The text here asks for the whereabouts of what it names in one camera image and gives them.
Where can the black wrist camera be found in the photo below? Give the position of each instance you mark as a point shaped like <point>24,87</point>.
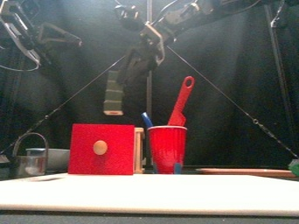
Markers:
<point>130,16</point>

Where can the slanted metal frame post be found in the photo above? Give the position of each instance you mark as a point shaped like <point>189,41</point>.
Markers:
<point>278,67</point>

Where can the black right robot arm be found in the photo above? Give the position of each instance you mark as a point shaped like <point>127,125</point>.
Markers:
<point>218,8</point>

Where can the green toy item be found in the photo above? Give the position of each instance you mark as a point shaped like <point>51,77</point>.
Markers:
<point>294,168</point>

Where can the red wooden box with knob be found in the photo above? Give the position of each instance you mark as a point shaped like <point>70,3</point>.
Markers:
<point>101,148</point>

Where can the flat wooden board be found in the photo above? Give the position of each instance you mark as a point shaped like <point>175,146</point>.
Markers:
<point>249,172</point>

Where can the vertical metal frame pole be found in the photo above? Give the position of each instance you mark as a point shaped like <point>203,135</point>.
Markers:
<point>149,93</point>

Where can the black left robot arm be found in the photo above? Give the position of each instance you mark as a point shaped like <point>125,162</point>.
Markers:
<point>7,7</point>

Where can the white cutting board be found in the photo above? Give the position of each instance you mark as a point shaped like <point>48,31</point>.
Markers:
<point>155,192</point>

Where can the red plastic cup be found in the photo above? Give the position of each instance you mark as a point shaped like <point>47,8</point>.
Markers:
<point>167,148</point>

